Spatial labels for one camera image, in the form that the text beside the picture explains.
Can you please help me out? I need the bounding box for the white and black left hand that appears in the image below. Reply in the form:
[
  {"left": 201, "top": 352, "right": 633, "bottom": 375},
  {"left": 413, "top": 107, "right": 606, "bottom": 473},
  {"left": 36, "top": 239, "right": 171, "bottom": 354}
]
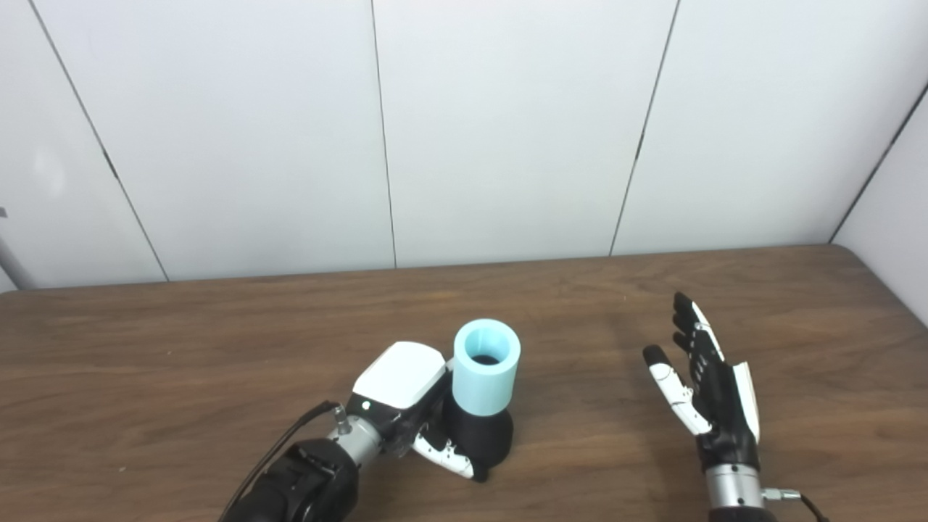
[{"left": 346, "top": 341, "right": 488, "bottom": 484}]

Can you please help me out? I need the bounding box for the white and black right hand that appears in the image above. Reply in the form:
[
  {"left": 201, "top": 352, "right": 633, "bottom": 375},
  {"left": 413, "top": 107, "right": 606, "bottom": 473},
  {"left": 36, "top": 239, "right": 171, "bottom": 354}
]
[{"left": 642, "top": 291, "right": 761, "bottom": 473}]

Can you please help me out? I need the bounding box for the light blue cylinder cup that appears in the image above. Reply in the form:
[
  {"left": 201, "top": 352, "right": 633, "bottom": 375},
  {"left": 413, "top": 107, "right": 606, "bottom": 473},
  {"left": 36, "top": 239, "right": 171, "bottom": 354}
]
[{"left": 451, "top": 318, "right": 521, "bottom": 417}]

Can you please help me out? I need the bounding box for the black funnel-shaped nozzle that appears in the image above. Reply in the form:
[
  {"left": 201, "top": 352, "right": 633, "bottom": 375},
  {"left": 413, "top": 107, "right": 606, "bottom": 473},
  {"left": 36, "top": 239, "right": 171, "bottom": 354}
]
[{"left": 441, "top": 397, "right": 515, "bottom": 472}]

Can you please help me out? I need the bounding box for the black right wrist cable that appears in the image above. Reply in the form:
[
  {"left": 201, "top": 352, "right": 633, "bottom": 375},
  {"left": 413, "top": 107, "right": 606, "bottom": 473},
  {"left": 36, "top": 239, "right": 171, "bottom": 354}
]
[{"left": 761, "top": 489, "right": 831, "bottom": 522}]

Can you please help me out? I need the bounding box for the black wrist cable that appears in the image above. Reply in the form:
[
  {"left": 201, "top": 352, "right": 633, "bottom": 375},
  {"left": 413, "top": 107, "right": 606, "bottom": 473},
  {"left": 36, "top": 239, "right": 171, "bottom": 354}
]
[
  {"left": 761, "top": 489, "right": 831, "bottom": 522},
  {"left": 217, "top": 400, "right": 343, "bottom": 522}
]

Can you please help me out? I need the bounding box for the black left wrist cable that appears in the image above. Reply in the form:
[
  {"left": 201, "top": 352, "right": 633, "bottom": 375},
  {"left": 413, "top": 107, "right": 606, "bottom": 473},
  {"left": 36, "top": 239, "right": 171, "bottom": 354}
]
[{"left": 217, "top": 400, "right": 343, "bottom": 522}]

